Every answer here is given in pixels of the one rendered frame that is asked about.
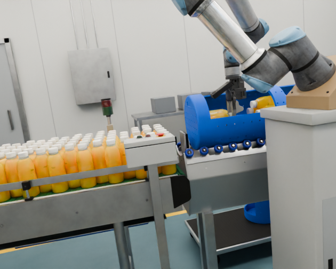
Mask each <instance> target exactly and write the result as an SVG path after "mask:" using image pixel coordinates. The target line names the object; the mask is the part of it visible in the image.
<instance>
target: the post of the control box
mask: <svg viewBox="0 0 336 269"><path fill-rule="evenodd" d="M147 170H148V178H149V186H150V193H151V201H152V206H153V214H154V222H155V230H156V238H157V246H158V254H159V262H160V266H161V269H170V261H169V252H168V247H167V239H166V231H165V223H164V214H163V206H162V197H161V189H160V184H159V176H158V167H157V164H152V165H147Z"/></svg>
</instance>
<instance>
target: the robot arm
mask: <svg viewBox="0 0 336 269"><path fill-rule="evenodd" d="M171 1H172V2H173V4H174V5H175V7H176V8H177V9H178V11H179V12H180V13H181V14H182V15H183V16H186V15H187V14H188V15H189V16H190V17H191V18H198V19H199V20H200V22H201V23H202V24H203V25H204V26H205V27H206V28H207V29H208V30H209V31H210V32H211V33H212V34H213V36H214V37H215V38H216V39H217V40H218V41H219V42H220V43H221V44H222V45H223V60H224V68H225V76H226V80H229V81H227V82H226V83H225V84H223V85H222V86H221V87H219V88H218V89H216V90H215V91H213V92H212V93H211V94H210V96H211V97H212V98H214V99H216V98H217V97H218V96H220V95H221V94H223V93H224V92H225V91H226V106H227V111H228V113H232V116H236V114H237V113H239V112H241V111H243V110H244V108H243V107H242V106H240V105H239V103H238V101H237V100H236V99H238V100H241V99H245V98H246V88H245V87H244V81H245V82H246V83H247V84H248V85H250V86H251V87H253V88H254V89H255V90H257V91H259V92H260V93H266V92H268V91H269V90H270V89H271V88H273V87H274V85H276V84H277V83H278V82H279V81H280V80H281V79H282V78H283V77H284V76H285V75H286V74H287V73H288V72H289V71H291V73H292V75H293V78H294V81H295V84H296V86H297V87H298V89H299V90H300V91H311V90H313V89H316V88H318V87H320V86H321V85H323V84H324V83H326V82H327V81H328V80H329V79H330V78H331V77H332V76H333V75H334V73H335V71H336V65H335V64H334V62H333V61H332V60H331V59H329V58H327V57H326V56H324V55H322V54H320V53H319V51H318V50H317V49H316V47H315V46H314V44H313V43H312V42H311V40H310V39H309V38H308V36H307V35H306V33H304V31H303V30H302V29H301V28H300V27H299V26H292V27H289V28H287V29H284V30H282V31H281V32H279V33H278V34H276V35H275V36H274V37H273V38H272V39H271V40H270V41H269V46H270V48H269V49H268V50H267V51H266V49H264V48H258V47H257V46H256V44H257V43H258V42H259V41H260V40H261V39H262V38H263V37H264V36H265V34H266V33H267V32H268V31H269V25H268V24H267V23H266V21H264V19H261V18H258V17H257V15H256V13H255V12H254V10H253V8H252V6H251V4H250V2H249V0H225V1H226V3H227V4H228V6H229V8H230V9H231V11H232V13H233V15H234V16H235V18H236V20H237V21H238V23H239V25H240V26H241V28H242V30H241V29H240V27H239V26H238V25H237V24H236V23H235V22H234V20H233V19H232V18H231V17H230V16H229V15H228V14H227V13H226V12H225V10H224V9H223V8H222V7H221V6H220V5H219V4H218V3H217V2H216V0H171ZM239 64H240V65H239ZM240 71H241V72H242V73H243V74H242V75H241V76H239V75H240Z"/></svg>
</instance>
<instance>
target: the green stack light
mask: <svg viewBox="0 0 336 269"><path fill-rule="evenodd" d="M102 113H103V116H105V115H113V114H114V113H113V107H112V106H110V107H102Z"/></svg>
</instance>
